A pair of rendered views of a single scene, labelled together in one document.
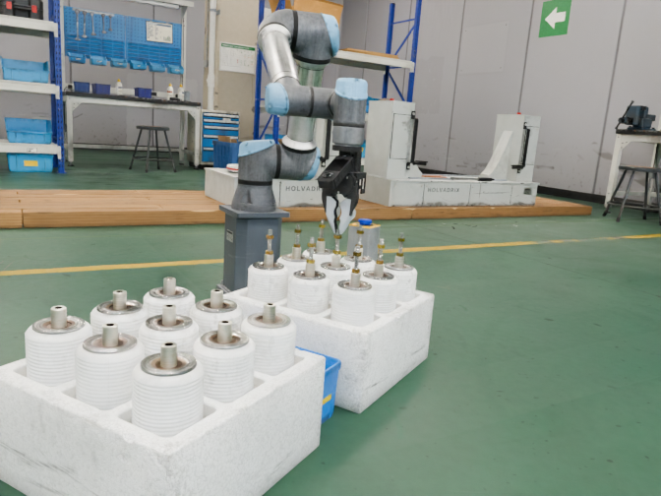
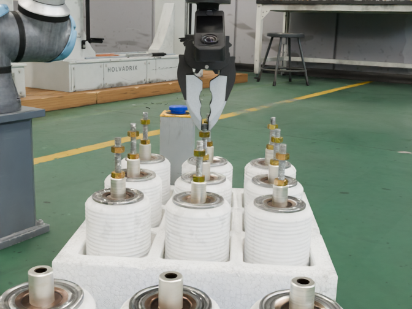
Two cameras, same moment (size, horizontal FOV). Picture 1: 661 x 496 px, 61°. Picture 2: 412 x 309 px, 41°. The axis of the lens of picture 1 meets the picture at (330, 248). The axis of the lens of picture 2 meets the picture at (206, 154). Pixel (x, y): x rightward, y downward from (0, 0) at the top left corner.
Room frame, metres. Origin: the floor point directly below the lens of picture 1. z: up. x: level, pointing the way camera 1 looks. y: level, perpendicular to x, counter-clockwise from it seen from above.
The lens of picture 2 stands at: (0.57, 0.38, 0.50)
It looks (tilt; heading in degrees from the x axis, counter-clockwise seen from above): 13 degrees down; 333
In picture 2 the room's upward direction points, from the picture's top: 2 degrees clockwise
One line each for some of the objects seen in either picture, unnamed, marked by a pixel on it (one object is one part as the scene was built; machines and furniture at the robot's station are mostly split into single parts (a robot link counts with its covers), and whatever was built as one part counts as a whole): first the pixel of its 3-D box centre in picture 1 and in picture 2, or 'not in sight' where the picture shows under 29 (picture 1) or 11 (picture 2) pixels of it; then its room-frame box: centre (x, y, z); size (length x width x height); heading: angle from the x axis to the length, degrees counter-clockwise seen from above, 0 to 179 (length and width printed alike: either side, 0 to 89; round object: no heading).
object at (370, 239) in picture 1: (360, 276); (176, 183); (1.65, -0.10, 0.16); 0.07 x 0.07 x 0.31; 60
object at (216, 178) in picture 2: (335, 266); (203, 178); (1.36, -0.02, 0.25); 0.08 x 0.08 x 0.01
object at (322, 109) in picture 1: (331, 103); not in sight; (1.46, 0.02, 0.64); 0.11 x 0.11 x 0.08; 16
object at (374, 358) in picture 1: (330, 328); (200, 268); (1.36, -0.02, 0.09); 0.39 x 0.39 x 0.18; 60
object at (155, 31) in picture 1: (159, 31); not in sight; (6.99, 2.19, 1.54); 0.32 x 0.02 x 0.25; 121
